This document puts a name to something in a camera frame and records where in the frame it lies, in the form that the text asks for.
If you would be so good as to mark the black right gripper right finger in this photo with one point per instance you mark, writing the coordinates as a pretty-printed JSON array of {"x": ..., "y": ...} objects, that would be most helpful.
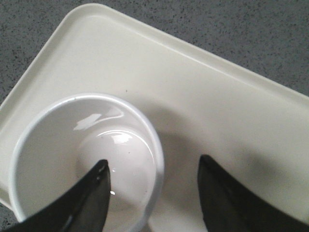
[{"x": 228, "y": 206}]

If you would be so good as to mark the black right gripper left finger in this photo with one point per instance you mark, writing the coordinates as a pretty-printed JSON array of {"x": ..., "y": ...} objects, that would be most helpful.
[{"x": 83, "y": 208}]

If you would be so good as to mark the white smiley mug black handle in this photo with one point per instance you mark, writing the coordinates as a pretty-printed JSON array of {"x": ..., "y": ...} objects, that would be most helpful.
[{"x": 67, "y": 139}]

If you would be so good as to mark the cream rectangular plastic tray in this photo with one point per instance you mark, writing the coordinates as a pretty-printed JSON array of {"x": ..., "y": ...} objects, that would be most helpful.
[{"x": 199, "y": 103}]

